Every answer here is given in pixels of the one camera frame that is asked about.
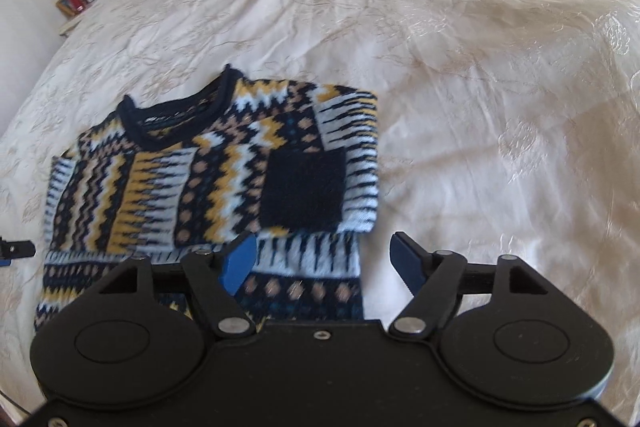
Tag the white left nightstand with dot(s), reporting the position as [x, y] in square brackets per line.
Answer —
[68, 27]

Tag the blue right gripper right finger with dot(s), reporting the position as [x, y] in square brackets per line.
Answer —
[433, 280]

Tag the white embroidered bedspread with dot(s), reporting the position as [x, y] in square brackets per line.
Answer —
[506, 126]

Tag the patterned knit sweater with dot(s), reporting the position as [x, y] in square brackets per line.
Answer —
[293, 163]

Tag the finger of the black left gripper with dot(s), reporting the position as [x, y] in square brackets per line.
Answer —
[10, 251]

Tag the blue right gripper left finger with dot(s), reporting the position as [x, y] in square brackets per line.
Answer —
[213, 280]

